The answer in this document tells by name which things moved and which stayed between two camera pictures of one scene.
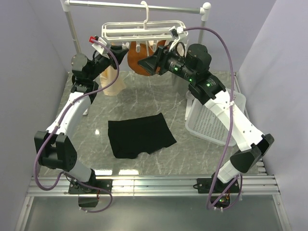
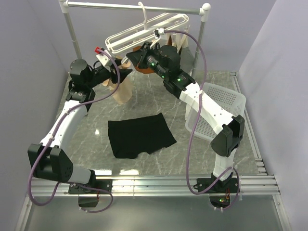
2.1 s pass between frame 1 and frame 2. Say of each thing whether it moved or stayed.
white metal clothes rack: stayed
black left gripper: moved
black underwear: stayed
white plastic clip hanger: moved
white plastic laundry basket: stayed
